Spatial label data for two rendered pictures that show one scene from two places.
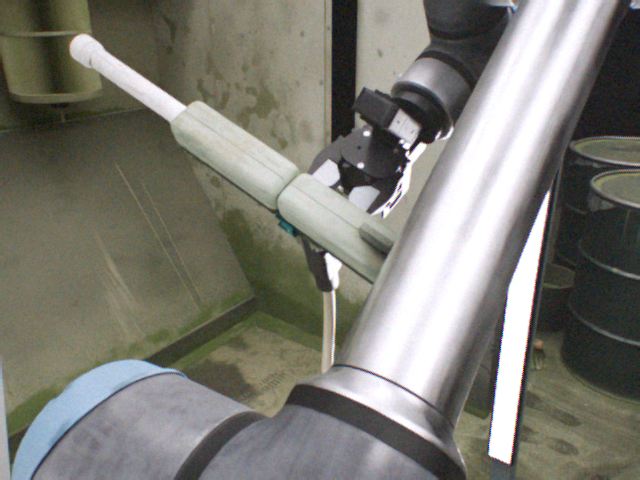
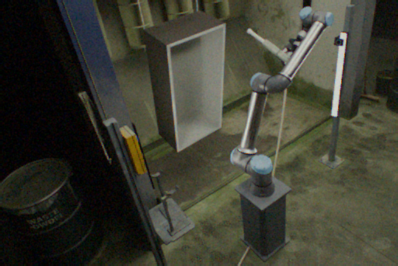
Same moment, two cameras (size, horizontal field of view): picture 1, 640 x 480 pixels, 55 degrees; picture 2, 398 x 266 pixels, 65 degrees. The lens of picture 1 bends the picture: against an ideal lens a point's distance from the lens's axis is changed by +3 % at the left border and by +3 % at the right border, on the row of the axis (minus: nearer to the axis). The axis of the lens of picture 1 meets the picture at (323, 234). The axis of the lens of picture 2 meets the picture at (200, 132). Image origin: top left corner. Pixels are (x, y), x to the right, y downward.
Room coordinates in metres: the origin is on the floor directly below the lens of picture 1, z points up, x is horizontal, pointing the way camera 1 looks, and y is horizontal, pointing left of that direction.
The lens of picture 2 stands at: (-1.66, -0.23, 2.39)
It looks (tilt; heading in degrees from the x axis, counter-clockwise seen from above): 34 degrees down; 24
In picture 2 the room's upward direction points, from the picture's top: 10 degrees counter-clockwise
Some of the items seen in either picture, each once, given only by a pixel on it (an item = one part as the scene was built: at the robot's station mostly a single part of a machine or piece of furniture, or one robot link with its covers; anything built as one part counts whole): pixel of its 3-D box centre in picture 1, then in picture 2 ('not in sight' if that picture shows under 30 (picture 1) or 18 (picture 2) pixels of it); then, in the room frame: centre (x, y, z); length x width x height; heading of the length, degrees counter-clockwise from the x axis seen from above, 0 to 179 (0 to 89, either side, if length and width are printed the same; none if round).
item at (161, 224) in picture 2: not in sight; (169, 220); (-0.50, 0.62, 0.78); 0.31 x 0.23 x 0.01; 53
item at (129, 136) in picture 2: not in sight; (132, 151); (-0.57, 0.67, 1.42); 0.12 x 0.06 x 0.26; 53
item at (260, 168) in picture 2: not in sight; (260, 169); (0.03, 0.10, 0.83); 0.17 x 0.15 x 0.18; 57
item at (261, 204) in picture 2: not in sight; (263, 215); (0.03, 0.10, 0.32); 0.31 x 0.31 x 0.64; 53
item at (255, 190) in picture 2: not in sight; (262, 183); (0.03, 0.10, 0.69); 0.19 x 0.19 x 0.10
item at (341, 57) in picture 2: (519, 309); (339, 77); (1.16, -0.43, 1.02); 0.06 x 0.02 x 0.83; 53
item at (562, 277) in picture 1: (543, 298); (385, 82); (2.80, -1.16, 0.14); 0.31 x 0.29 x 0.28; 143
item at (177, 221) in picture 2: not in sight; (165, 201); (-0.49, 0.61, 0.95); 0.26 x 0.15 x 0.32; 53
